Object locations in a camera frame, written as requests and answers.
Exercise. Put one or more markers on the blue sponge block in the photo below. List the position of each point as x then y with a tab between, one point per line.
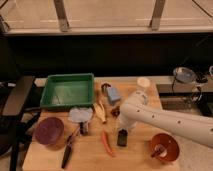
113	95

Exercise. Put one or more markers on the orange carrot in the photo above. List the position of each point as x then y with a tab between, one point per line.
104	139

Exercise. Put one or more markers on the bunch of red grapes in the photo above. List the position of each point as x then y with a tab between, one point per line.
115	111

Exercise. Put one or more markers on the black handled knife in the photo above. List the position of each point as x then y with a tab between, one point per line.
68	148

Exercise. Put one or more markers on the black chair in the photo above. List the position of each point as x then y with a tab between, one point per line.
12	130

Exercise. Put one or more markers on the black eraser block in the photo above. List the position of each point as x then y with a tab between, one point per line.
122	138

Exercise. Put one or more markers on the white cup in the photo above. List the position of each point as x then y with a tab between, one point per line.
143	83

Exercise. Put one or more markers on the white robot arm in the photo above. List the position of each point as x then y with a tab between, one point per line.
135	109

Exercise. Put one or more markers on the banana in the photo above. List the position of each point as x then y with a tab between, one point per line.
100	111

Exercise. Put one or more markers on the green plastic tray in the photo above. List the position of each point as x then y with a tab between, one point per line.
64	91

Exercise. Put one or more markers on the orange bowl with utensil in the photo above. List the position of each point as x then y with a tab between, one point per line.
164	148

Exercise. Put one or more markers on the small dark red mushroom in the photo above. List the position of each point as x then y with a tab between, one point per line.
104	87

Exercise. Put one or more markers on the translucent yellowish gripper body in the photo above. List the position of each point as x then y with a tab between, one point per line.
120	125

